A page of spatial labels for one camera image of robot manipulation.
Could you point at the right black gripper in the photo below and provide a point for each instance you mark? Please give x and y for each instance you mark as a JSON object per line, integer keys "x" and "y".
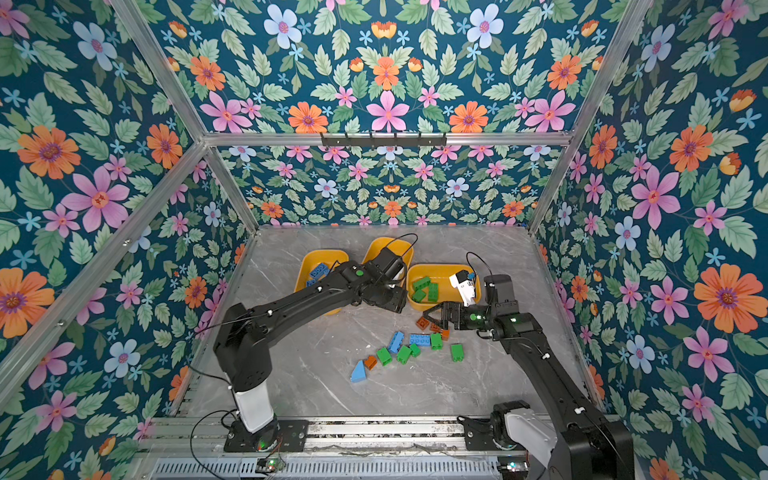
{"x": 447, "y": 310}

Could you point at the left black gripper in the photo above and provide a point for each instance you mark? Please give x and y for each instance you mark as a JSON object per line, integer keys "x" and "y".
{"x": 398, "y": 302}

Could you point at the green long lego brick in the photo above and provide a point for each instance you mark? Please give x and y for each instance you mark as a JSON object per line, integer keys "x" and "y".
{"x": 433, "y": 293}

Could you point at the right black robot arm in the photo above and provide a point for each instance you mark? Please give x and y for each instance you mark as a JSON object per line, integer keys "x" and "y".
{"x": 577, "y": 441}

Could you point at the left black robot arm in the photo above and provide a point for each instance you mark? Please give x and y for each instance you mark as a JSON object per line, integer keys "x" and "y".
{"x": 245, "y": 336}

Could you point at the brown lego brick cluster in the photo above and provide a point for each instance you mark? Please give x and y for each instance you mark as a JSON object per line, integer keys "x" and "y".
{"x": 426, "y": 325}

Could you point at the right yellow plastic bin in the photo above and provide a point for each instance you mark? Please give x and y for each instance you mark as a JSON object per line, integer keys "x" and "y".
{"x": 439, "y": 274}

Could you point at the yellow plastic bin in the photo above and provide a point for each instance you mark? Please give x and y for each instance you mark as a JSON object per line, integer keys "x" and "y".
{"x": 398, "y": 246}
{"x": 439, "y": 274}
{"x": 332, "y": 257}

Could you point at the blue flat lego brick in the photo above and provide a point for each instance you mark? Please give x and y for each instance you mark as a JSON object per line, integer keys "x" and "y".
{"x": 421, "y": 340}

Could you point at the middle yellow plastic bin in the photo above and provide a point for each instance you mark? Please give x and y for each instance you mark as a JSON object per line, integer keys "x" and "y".
{"x": 398, "y": 246}

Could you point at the green lego small brick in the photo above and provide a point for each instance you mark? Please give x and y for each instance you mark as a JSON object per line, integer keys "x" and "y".
{"x": 404, "y": 354}

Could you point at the brown lego brick lower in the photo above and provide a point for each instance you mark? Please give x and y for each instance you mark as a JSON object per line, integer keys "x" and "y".
{"x": 370, "y": 362}

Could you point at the left yellow plastic bin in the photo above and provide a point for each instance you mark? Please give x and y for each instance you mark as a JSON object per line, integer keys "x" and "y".
{"x": 332, "y": 257}

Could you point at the blue sloped lego brick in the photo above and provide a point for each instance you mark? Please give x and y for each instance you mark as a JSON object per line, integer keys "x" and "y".
{"x": 359, "y": 372}

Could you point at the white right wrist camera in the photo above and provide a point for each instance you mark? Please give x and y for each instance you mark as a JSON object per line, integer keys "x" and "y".
{"x": 464, "y": 282}

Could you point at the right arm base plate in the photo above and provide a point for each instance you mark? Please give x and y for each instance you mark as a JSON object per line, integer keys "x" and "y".
{"x": 479, "y": 435}

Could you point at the aluminium front rail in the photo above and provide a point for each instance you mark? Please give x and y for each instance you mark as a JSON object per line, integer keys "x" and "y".
{"x": 337, "y": 447}

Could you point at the black bracket on back rail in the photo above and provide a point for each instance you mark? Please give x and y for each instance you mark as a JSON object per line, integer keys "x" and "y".
{"x": 371, "y": 140}

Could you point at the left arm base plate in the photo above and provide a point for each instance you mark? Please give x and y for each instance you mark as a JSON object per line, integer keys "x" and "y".
{"x": 280, "y": 434}

